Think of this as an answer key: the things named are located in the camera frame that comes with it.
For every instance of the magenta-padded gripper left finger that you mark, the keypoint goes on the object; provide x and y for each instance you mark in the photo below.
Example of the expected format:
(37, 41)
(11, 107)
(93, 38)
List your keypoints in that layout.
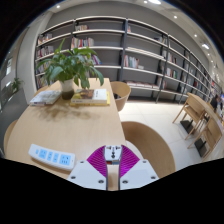
(85, 173)

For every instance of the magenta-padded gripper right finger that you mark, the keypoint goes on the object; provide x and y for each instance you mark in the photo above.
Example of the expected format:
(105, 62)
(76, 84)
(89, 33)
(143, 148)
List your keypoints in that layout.
(138, 173)

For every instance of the small white charger block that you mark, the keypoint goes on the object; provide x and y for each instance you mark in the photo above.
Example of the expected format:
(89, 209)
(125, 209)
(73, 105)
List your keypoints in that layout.
(113, 154)

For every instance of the curved wooden chair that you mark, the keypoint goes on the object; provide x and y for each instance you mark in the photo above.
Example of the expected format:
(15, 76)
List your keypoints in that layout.
(150, 146)
(9, 133)
(121, 91)

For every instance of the white power strip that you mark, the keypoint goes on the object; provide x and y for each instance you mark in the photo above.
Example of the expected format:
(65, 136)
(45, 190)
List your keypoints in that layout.
(51, 156)

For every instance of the yellow-edged book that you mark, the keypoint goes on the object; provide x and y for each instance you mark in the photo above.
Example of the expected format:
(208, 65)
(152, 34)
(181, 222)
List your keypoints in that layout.
(91, 96)

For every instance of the open white magazine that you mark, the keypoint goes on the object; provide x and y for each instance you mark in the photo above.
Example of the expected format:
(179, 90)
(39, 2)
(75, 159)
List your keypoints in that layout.
(46, 97)

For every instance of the green plant in white pot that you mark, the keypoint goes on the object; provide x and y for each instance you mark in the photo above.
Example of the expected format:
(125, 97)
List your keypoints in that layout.
(70, 66)

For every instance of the grey shelf unit with books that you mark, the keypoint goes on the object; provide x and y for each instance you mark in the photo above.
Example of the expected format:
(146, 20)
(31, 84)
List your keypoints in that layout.
(140, 40)

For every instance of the round ceiling lights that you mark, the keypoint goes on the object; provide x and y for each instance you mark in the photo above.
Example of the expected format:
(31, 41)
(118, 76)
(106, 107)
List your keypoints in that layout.
(154, 1)

